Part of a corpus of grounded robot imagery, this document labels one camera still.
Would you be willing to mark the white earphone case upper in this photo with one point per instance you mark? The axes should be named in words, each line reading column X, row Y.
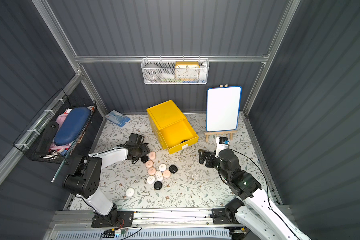
column 162, row 167

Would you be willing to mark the pink items in basket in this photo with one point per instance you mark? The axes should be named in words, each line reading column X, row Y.
column 54, row 149

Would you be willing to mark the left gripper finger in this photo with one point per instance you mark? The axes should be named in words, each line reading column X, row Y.
column 123, row 146
column 145, row 149

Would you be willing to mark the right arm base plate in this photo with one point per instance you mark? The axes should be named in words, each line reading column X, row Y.
column 224, row 217

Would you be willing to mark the white earphone case isolated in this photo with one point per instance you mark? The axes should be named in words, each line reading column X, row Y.
column 130, row 192

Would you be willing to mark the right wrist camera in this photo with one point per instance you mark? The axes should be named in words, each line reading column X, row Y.
column 222, row 144

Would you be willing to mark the yellow three-drawer cabinet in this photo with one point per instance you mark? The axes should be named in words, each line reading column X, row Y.
column 164, row 115

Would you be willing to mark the black earphone case bottom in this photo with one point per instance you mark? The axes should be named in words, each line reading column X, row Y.
column 158, row 185

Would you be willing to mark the yellow alarm clock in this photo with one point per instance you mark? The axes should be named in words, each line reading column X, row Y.
column 187, row 70

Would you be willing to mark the white earphone case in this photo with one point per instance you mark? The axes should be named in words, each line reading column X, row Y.
column 151, row 180
column 162, row 167
column 159, row 176

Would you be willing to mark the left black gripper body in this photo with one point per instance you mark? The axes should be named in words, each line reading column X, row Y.
column 135, row 142

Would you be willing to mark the white earphone case lower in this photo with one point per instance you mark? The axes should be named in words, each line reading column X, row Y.
column 151, row 180

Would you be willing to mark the pink earphone case right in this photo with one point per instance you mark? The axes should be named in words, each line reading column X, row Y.
column 166, row 174

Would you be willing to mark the white earphone case centre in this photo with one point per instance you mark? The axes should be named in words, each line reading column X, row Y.
column 159, row 176

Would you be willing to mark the blue oval case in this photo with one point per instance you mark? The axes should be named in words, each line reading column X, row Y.
column 74, row 124

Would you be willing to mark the small wooden easel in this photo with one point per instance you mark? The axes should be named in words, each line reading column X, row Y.
column 220, row 135

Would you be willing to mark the aluminium front rail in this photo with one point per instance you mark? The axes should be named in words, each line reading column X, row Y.
column 81, row 220

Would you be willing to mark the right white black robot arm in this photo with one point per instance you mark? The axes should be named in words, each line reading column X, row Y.
column 252, row 207

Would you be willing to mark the white tape roll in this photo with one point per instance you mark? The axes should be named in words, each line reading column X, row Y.
column 152, row 72

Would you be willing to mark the white board blue frame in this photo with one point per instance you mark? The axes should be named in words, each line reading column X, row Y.
column 223, row 109

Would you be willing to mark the white wire wall basket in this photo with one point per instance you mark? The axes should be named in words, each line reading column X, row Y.
column 168, row 71

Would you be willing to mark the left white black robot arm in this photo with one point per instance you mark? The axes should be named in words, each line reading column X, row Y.
column 83, row 178

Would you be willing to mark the black object in basket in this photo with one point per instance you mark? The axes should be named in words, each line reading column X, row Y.
column 47, row 138

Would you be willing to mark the black wire side basket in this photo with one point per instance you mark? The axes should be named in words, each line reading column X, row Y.
column 28, row 143

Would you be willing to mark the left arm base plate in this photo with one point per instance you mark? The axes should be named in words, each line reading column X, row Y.
column 115, row 219

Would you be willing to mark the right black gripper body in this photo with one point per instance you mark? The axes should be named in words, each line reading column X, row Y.
column 208, row 157

